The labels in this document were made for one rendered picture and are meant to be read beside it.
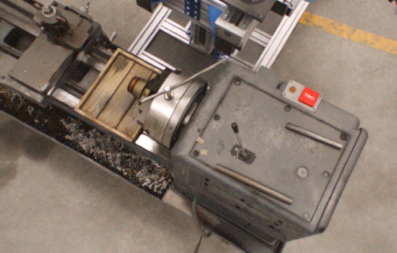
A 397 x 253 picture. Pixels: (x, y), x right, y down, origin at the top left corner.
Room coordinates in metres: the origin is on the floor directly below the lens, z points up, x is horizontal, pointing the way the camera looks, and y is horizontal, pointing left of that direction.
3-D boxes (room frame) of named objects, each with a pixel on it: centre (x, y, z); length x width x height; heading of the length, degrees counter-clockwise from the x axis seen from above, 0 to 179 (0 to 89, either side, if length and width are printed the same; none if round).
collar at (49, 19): (0.95, 0.65, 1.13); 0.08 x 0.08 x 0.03
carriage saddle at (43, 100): (0.90, 0.73, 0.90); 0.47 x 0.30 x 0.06; 156
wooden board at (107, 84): (0.72, 0.35, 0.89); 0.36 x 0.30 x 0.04; 156
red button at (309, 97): (0.64, -0.40, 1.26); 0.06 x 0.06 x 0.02; 66
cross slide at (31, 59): (0.89, 0.68, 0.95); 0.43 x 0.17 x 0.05; 156
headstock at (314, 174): (0.47, -0.27, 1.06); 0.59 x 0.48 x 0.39; 66
